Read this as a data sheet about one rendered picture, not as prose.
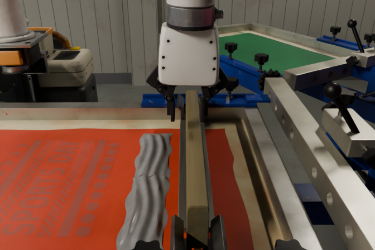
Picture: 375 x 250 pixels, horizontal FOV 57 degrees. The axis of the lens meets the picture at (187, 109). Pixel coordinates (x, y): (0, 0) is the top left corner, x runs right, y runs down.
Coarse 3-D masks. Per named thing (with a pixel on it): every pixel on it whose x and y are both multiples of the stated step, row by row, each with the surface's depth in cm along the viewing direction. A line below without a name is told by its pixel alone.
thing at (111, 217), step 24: (120, 192) 64; (168, 192) 64; (216, 192) 64; (120, 216) 58; (168, 216) 58; (216, 216) 58; (240, 216) 58; (0, 240) 53; (24, 240) 53; (48, 240) 53; (72, 240) 53; (96, 240) 53; (168, 240) 53; (240, 240) 53
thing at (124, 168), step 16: (80, 128) 86; (96, 128) 86; (160, 128) 86; (224, 128) 86; (0, 144) 79; (16, 144) 79; (128, 144) 79; (176, 144) 79; (208, 144) 79; (224, 144) 79; (0, 160) 73; (128, 160) 73; (176, 160) 73; (208, 160) 73; (224, 160) 73; (112, 176) 68; (128, 176) 68; (176, 176) 68; (224, 176) 68
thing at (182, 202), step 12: (180, 132) 76; (204, 132) 76; (180, 144) 71; (204, 144) 71; (180, 156) 67; (204, 156) 67; (180, 168) 64; (180, 180) 60; (180, 192) 57; (180, 204) 55; (180, 216) 52
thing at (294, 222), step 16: (0, 112) 89; (16, 112) 89; (32, 112) 89; (48, 112) 89; (64, 112) 89; (80, 112) 89; (96, 112) 89; (112, 112) 89; (128, 112) 89; (144, 112) 89; (160, 112) 89; (176, 112) 90; (208, 112) 90; (224, 112) 90; (240, 112) 90; (256, 112) 86; (256, 128) 79; (256, 144) 73; (272, 144) 72; (272, 160) 67; (272, 176) 62; (288, 176) 62; (272, 192) 60; (288, 192) 58; (288, 208) 55; (304, 208) 55; (288, 224) 51; (304, 224) 51; (288, 240) 51; (304, 240) 49
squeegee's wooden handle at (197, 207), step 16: (192, 96) 78; (192, 112) 70; (192, 128) 64; (192, 144) 59; (192, 160) 54; (192, 176) 50; (192, 192) 47; (192, 208) 45; (208, 208) 45; (192, 224) 46; (208, 224) 46; (192, 240) 47
